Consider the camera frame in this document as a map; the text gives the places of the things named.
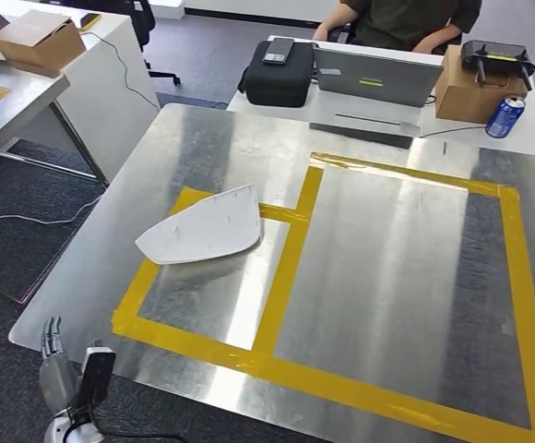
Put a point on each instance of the person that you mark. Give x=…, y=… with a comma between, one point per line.
x=406, y=21

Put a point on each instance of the dark phone yellow edge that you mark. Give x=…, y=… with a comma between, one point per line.
x=90, y=20

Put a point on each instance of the white plastic trim part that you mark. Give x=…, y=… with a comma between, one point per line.
x=203, y=232

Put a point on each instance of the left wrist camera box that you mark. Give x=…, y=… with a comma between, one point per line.
x=97, y=379

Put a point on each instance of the black office chair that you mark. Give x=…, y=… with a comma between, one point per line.
x=145, y=24

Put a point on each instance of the blue drink can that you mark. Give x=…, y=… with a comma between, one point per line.
x=502, y=119

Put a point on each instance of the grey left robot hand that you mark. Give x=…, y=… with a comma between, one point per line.
x=57, y=379

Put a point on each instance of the grey laptop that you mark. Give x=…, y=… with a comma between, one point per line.
x=378, y=79

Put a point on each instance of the plain cardboard box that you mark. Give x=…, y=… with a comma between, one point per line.
x=461, y=92
x=37, y=43

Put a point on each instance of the white desk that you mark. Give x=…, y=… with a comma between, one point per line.
x=461, y=137
x=110, y=92

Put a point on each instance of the black smartphone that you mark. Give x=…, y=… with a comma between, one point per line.
x=279, y=50

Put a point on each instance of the steel workbench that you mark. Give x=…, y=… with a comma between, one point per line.
x=387, y=275

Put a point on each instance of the black router with antennas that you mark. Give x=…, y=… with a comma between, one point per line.
x=495, y=58

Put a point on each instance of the steel side table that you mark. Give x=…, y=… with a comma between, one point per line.
x=18, y=110

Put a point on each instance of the black zip case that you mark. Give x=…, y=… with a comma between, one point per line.
x=277, y=82

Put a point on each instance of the yellow tape on workbench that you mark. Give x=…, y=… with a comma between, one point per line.
x=286, y=275

